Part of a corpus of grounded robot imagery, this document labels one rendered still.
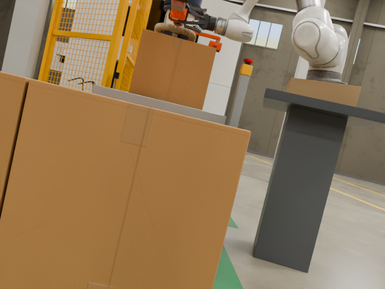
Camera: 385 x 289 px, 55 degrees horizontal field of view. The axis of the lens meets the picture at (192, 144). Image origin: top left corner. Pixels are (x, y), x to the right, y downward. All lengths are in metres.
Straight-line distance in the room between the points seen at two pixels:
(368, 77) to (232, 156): 12.85
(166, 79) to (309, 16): 0.77
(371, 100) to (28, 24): 11.79
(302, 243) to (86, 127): 1.31
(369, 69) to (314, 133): 11.83
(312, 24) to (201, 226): 1.11
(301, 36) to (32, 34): 1.83
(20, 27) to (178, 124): 2.26
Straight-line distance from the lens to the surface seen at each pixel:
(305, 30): 1.61
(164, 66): 1.98
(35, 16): 2.81
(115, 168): 0.66
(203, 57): 2.00
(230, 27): 2.04
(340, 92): 1.75
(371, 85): 13.46
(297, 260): 1.80
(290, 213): 1.75
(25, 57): 2.78
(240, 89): 2.52
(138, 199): 0.67
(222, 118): 1.93
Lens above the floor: 0.53
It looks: 3 degrees down
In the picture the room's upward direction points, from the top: 13 degrees clockwise
